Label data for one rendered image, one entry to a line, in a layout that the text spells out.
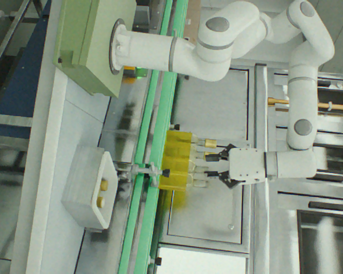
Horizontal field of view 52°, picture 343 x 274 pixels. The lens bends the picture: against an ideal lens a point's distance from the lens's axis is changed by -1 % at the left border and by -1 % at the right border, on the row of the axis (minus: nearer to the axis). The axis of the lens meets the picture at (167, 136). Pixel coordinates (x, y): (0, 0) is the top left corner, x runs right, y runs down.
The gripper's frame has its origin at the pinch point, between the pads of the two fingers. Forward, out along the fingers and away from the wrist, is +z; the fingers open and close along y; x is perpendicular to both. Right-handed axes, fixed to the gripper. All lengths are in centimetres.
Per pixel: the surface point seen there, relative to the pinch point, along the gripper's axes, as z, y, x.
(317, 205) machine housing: -36, 8, -51
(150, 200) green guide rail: 23.2, -2.5, -18.7
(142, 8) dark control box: 30, 72, 4
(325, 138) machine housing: -44, 41, -53
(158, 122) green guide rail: 20.7, 23.1, -8.8
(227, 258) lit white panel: -1.2, -16.0, -41.1
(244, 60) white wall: -2, 372, -336
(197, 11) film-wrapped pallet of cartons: 61, 392, -245
